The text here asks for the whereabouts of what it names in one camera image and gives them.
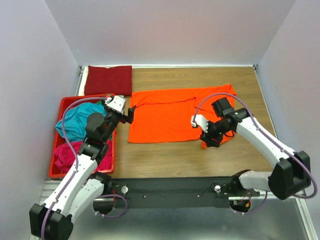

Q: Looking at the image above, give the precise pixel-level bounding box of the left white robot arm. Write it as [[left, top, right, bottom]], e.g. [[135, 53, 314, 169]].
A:
[[29, 104, 135, 240]]

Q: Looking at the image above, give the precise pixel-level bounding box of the front aluminium extrusion rail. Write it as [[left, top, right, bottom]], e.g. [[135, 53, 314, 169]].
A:
[[39, 177, 307, 201]]

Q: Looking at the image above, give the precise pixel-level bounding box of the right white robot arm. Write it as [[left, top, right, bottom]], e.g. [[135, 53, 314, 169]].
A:
[[191, 97, 314, 200]]

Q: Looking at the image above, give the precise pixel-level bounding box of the folded dark red t-shirt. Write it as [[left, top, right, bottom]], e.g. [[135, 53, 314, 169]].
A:
[[84, 65, 133, 97]]

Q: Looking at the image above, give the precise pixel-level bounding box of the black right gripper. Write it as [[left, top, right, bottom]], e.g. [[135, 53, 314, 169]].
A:
[[199, 119, 231, 148]]

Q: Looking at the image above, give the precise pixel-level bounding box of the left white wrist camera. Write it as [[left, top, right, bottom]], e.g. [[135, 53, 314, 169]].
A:
[[104, 95, 127, 114]]

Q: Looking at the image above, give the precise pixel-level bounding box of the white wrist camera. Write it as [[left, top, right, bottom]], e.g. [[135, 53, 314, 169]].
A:
[[104, 95, 127, 114], [190, 114, 209, 133]]

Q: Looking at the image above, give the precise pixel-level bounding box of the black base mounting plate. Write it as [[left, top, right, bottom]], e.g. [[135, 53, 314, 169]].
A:
[[93, 176, 260, 214]]

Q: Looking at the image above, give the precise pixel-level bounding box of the teal blue t-shirt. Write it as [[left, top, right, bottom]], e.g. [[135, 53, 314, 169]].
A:
[[64, 102, 106, 142]]

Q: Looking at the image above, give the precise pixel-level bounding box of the orange t-shirt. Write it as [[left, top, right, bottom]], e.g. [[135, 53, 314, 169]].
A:
[[128, 84, 236, 144]]

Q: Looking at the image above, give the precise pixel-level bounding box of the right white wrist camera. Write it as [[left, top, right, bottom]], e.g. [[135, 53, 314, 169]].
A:
[[190, 114, 209, 133]]

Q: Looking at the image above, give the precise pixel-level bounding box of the magenta pink t-shirt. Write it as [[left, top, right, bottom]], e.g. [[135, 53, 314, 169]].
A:
[[50, 139, 115, 175]]

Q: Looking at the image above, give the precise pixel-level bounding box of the grey aluminium frame rail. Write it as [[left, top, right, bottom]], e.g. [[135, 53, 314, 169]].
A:
[[74, 66, 85, 96]]

